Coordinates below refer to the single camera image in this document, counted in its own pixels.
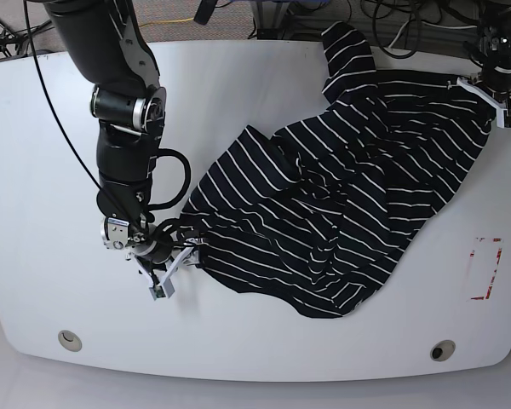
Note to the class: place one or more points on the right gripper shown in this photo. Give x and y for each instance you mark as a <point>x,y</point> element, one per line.
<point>152,247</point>

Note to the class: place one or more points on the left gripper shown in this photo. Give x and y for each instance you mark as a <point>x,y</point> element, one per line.
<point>491,52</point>

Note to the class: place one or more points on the navy white striped T-shirt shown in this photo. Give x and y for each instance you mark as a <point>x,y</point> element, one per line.
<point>317,283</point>

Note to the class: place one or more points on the left table cable grommet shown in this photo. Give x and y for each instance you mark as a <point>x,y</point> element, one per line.
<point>70,341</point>

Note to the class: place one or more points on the table cable grommet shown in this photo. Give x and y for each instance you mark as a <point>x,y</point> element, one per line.
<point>442,350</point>
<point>70,341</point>

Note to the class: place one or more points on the right table cable grommet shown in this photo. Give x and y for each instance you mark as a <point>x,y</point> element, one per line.
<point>442,350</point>

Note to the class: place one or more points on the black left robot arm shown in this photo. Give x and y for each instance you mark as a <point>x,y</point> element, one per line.
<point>500,13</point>

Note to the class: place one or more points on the red tape rectangle marking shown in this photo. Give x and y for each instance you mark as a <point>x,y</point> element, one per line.
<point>483,264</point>

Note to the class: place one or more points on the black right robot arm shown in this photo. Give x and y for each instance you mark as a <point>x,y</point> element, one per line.
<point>104,41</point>

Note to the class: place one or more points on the black tripod stand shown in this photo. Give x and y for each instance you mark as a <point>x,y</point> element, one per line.
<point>13,38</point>

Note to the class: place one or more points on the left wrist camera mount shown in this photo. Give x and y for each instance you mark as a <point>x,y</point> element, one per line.
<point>502,108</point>

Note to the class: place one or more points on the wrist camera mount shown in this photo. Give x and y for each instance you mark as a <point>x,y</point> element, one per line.
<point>502,108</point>
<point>159,276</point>

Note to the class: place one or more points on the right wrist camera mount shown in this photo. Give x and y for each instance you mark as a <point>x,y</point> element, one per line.
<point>159,276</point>

